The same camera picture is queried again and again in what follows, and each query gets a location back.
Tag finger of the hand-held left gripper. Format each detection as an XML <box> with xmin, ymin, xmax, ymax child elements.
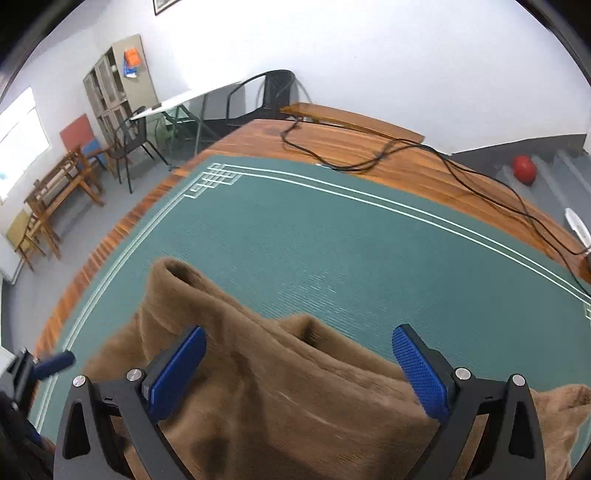
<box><xmin>33</xmin><ymin>350</ymin><xmax>77</xmax><ymax>382</ymax></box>

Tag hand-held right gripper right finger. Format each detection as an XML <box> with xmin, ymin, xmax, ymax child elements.
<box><xmin>392</xmin><ymin>324</ymin><xmax>548</xmax><ymax>480</ymax></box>

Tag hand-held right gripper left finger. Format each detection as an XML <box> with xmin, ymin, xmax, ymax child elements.
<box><xmin>53</xmin><ymin>325</ymin><xmax>208</xmax><ymax>480</ymax></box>

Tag brown fleece sweater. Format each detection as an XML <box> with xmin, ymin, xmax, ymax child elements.
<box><xmin>83</xmin><ymin>257</ymin><xmax>591</xmax><ymax>480</ymax></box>

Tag yellow wooden chair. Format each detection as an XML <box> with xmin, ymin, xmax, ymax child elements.
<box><xmin>6</xmin><ymin>209</ymin><xmax>48</xmax><ymax>271</ymax></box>

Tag green table mat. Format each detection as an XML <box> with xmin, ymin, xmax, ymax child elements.
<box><xmin>32</xmin><ymin>156</ymin><xmax>591</xmax><ymax>480</ymax></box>

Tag long wooden bench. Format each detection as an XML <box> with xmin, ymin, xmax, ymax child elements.
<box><xmin>23</xmin><ymin>151</ymin><xmax>105</xmax><ymax>260</ymax></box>

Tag white power strip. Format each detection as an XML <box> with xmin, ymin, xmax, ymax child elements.
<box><xmin>565</xmin><ymin>208</ymin><xmax>591</xmax><ymax>253</ymax></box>

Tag blue stool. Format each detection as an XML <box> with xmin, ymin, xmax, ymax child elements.
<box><xmin>81</xmin><ymin>137</ymin><xmax>119</xmax><ymax>179</ymax></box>

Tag window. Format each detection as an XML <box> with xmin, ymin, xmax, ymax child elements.
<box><xmin>0</xmin><ymin>87</ymin><xmax>51</xmax><ymax>205</ymax></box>

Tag red ball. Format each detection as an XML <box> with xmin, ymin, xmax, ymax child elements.
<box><xmin>513</xmin><ymin>155</ymin><xmax>537</xmax><ymax>186</ymax></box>

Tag red board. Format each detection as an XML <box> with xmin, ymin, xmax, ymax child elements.
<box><xmin>59</xmin><ymin>114</ymin><xmax>96</xmax><ymax>154</ymax></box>

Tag black metal chair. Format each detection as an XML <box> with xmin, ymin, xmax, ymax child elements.
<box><xmin>108</xmin><ymin>105</ymin><xmax>170</xmax><ymax>195</ymax></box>

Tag grey stairs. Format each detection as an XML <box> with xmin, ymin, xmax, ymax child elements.
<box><xmin>450</xmin><ymin>134</ymin><xmax>591</xmax><ymax>223</ymax></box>

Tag white folding table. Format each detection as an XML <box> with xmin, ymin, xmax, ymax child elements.
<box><xmin>129</xmin><ymin>80</ymin><xmax>243</xmax><ymax>154</ymax></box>

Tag beige glass-door cabinet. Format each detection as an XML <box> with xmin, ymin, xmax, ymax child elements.
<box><xmin>83</xmin><ymin>33</ymin><xmax>160</xmax><ymax>140</ymax></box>

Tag black armchair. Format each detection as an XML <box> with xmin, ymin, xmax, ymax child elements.
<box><xmin>225</xmin><ymin>69</ymin><xmax>297</xmax><ymax>136</ymax></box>

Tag black cable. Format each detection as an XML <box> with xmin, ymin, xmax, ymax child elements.
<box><xmin>281</xmin><ymin>117</ymin><xmax>591</xmax><ymax>297</ymax></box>
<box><xmin>281</xmin><ymin>117</ymin><xmax>591</xmax><ymax>259</ymax></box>

